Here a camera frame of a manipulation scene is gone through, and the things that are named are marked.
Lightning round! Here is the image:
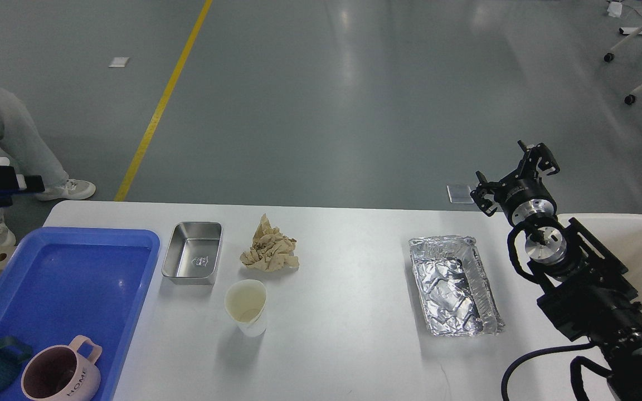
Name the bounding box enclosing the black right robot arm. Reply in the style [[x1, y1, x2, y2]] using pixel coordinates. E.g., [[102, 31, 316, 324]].
[[470, 140, 642, 400]]

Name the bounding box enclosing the pink HOME mug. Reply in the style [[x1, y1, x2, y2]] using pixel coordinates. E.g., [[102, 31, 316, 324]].
[[20, 335, 103, 400]]

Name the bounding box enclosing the white paper cup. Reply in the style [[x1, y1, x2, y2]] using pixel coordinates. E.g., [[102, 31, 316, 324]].
[[224, 279, 268, 338]]

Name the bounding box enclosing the clear floor plate left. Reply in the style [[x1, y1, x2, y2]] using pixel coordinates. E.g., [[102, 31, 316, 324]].
[[446, 184, 474, 204]]

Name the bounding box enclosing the person in black top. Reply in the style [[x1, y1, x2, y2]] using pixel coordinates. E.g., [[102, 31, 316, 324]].
[[0, 42, 97, 246]]

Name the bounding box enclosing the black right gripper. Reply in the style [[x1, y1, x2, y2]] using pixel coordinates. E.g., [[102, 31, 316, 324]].
[[470, 140, 561, 226]]

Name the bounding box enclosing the blue plastic tray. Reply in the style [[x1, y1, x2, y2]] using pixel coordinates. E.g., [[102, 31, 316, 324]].
[[0, 227, 160, 400]]

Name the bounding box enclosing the crumpled brown paper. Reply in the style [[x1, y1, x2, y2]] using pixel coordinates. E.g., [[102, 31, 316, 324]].
[[239, 214, 300, 272]]

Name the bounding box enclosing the aluminium foil tray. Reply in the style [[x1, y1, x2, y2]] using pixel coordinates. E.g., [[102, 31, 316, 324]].
[[407, 234, 505, 338]]

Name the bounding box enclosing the stainless steel rectangular tin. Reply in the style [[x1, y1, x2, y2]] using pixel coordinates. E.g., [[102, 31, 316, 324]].
[[162, 222, 223, 285]]

